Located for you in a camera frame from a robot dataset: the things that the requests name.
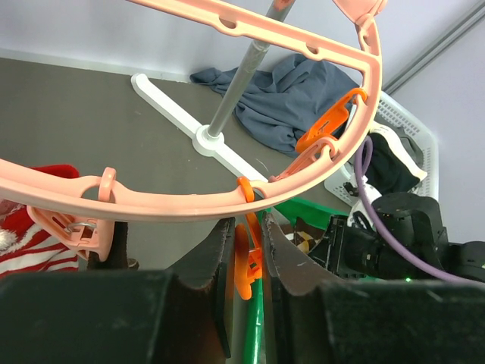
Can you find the black cream garment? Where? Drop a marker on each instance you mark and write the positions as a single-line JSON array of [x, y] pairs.
[[391, 169]]

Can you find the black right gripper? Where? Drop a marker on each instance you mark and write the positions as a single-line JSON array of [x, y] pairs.
[[347, 252]]

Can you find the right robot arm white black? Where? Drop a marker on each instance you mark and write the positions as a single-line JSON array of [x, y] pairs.
[[415, 222]]

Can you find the blue grey cloth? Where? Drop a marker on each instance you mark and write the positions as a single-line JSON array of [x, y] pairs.
[[279, 106]]

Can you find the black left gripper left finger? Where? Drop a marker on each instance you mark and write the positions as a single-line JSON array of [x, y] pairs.
[[182, 314]]

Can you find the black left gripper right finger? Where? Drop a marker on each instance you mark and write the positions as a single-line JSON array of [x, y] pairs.
[[312, 316]]

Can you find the white plastic laundry basket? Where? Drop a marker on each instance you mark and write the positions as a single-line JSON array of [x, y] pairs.
[[398, 116]]

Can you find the pink round clip hanger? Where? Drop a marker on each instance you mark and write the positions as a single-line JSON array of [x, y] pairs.
[[81, 212]]

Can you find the green plastic crate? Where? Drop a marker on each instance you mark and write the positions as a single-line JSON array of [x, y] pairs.
[[287, 212]]

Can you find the white and silver drying rack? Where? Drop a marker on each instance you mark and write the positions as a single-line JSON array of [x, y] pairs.
[[207, 139]]

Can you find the red white striped sock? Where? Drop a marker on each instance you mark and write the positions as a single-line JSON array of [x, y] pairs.
[[27, 247]]

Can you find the grey garment in basket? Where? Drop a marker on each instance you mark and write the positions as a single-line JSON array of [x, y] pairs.
[[410, 146]]

